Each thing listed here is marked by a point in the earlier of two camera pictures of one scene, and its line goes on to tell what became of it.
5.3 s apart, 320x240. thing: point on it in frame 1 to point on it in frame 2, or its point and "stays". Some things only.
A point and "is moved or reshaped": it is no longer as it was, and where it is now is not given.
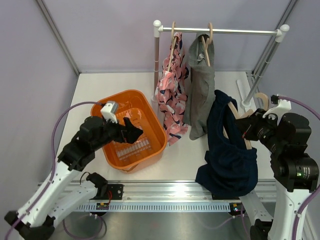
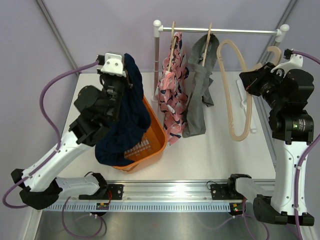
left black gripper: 130,133 to 125,81
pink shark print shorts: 171,90 stays
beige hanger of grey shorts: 208,42 is moved or reshaped
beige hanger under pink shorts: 173,42 stays
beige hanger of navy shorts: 238,116 to 248,72
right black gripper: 255,119 to 252,80
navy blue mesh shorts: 230,169 to 110,147
